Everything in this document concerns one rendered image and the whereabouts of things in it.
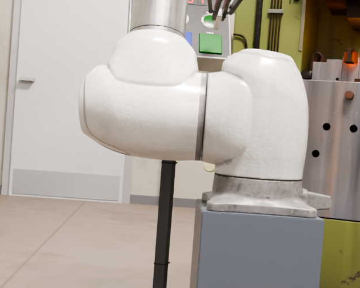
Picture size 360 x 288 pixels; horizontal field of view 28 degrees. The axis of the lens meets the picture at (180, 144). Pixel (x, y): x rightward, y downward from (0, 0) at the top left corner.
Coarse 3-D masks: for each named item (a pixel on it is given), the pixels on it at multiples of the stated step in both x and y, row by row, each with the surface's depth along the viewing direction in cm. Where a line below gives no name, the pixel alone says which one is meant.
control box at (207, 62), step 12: (132, 0) 239; (204, 0) 243; (192, 12) 240; (204, 12) 241; (192, 24) 238; (204, 24) 238; (228, 24) 240; (192, 36) 235; (228, 36) 238; (228, 48) 235; (204, 60) 234; (216, 60) 233
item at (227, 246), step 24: (216, 216) 116; (240, 216) 116; (264, 216) 116; (216, 240) 116; (240, 240) 116; (264, 240) 116; (288, 240) 116; (312, 240) 116; (192, 264) 132; (216, 264) 116; (240, 264) 116; (264, 264) 116; (288, 264) 116; (312, 264) 116
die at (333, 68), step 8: (320, 64) 239; (328, 64) 239; (336, 64) 238; (344, 64) 237; (312, 72) 240; (320, 72) 239; (328, 72) 239; (336, 72) 238; (344, 72) 237; (352, 72) 236; (328, 80) 239; (344, 80) 237; (352, 80) 236
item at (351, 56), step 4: (348, 48) 227; (352, 48) 227; (344, 52) 235; (348, 52) 227; (352, 52) 231; (344, 56) 235; (348, 56) 227; (352, 56) 232; (356, 56) 234; (344, 60) 235; (348, 60) 227; (352, 60) 234; (356, 60) 234; (352, 64) 234
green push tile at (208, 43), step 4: (200, 36) 235; (204, 36) 235; (208, 36) 235; (212, 36) 236; (216, 36) 236; (220, 36) 236; (200, 40) 234; (204, 40) 234; (208, 40) 235; (212, 40) 235; (216, 40) 235; (220, 40) 235; (200, 44) 233; (204, 44) 234; (208, 44) 234; (212, 44) 234; (216, 44) 234; (220, 44) 235; (200, 48) 233; (204, 48) 233; (208, 48) 233; (212, 48) 233; (216, 48) 234; (220, 48) 234; (200, 52) 233; (204, 52) 233; (208, 52) 233; (212, 52) 233; (216, 52) 233; (220, 52) 233
